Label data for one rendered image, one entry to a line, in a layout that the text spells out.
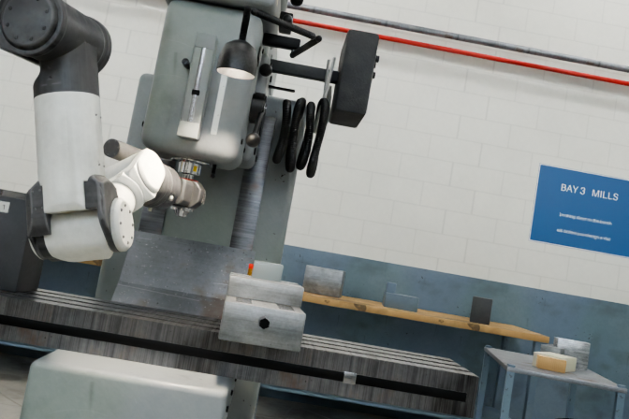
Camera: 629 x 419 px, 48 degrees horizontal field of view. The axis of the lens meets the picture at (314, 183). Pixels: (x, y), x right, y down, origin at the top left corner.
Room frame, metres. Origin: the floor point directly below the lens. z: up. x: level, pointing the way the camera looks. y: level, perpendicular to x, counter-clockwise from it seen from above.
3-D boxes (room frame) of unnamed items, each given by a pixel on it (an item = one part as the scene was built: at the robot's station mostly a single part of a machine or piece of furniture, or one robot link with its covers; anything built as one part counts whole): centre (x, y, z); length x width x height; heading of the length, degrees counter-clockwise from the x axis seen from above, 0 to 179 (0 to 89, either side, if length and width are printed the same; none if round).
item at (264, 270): (1.50, 0.07, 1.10); 0.06 x 0.05 x 0.06; 95
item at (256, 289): (1.44, 0.06, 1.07); 0.15 x 0.06 x 0.04; 95
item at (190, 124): (1.38, 0.26, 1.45); 0.04 x 0.04 x 0.21; 2
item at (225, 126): (1.49, 0.26, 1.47); 0.21 x 0.19 x 0.32; 92
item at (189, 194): (1.40, 0.29, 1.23); 0.13 x 0.12 x 0.10; 74
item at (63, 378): (1.49, 0.26, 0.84); 0.50 x 0.35 x 0.12; 2
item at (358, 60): (1.80, -0.06, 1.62); 0.20 x 0.09 x 0.21; 2
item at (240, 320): (1.47, 0.06, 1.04); 0.35 x 0.15 x 0.11; 5
